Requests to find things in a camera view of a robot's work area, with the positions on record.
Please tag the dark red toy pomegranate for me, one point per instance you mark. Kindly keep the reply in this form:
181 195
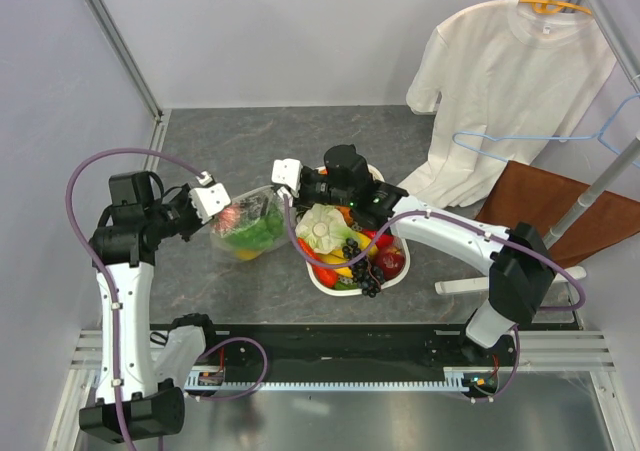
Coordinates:
391 261

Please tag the dark toy grape bunch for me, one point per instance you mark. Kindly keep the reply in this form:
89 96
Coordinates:
367 276

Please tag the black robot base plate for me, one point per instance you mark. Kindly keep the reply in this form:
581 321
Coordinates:
258 351

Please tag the yellow toy lemon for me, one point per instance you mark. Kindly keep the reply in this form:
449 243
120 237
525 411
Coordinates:
247 254

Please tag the white slotted cable duct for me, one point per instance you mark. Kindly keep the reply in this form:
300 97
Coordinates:
200 380

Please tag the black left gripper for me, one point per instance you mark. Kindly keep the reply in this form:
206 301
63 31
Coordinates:
196 223

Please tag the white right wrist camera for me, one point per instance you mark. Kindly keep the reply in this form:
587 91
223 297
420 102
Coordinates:
287 173

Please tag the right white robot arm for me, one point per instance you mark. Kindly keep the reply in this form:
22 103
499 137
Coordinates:
515 261

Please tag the brown cloth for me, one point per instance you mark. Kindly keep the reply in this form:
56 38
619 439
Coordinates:
540 198

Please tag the pink toy peach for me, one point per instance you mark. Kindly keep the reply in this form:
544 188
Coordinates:
228 219

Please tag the white perforated plastic basket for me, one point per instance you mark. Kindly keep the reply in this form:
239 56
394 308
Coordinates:
346 287

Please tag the orange clothes hanger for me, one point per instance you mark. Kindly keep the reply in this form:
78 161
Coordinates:
551 7

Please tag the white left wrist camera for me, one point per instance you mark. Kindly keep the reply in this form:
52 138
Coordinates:
209 198

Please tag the white green toy cabbage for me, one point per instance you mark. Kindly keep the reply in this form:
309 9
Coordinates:
323 229

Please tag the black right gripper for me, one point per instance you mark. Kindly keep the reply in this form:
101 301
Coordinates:
302 198

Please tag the aluminium frame rail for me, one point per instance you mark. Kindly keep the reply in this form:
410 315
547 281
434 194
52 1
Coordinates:
115 39

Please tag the clear dotted zip top bag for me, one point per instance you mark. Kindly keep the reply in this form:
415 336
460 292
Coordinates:
259 198

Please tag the red toy chili pepper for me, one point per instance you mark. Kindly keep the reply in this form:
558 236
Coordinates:
327 277

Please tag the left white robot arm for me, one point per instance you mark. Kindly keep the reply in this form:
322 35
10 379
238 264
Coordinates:
141 396

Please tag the yellow toy banana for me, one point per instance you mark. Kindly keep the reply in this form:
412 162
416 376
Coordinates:
337 256

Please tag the white t-shirt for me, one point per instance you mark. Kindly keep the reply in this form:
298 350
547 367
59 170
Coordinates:
501 69

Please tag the blue clothes hanger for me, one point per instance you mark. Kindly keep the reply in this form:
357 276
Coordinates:
598 136

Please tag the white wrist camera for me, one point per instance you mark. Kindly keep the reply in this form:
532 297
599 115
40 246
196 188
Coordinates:
209 198
287 173

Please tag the green toy lettuce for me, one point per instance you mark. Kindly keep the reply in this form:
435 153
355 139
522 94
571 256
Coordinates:
259 229

